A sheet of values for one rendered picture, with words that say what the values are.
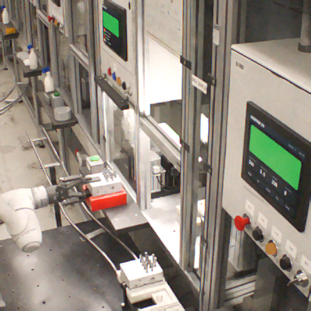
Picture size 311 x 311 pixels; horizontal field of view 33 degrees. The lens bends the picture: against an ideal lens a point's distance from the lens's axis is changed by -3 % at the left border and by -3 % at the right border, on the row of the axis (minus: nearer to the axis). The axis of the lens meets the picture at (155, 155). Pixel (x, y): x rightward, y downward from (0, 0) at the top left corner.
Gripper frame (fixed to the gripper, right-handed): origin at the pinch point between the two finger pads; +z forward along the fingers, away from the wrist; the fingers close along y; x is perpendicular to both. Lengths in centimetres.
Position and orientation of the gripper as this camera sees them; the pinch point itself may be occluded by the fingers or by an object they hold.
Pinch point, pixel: (93, 185)
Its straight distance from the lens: 223.9
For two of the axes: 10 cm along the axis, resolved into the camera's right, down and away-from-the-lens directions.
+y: -0.2, -8.8, -4.8
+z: 9.2, -2.0, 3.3
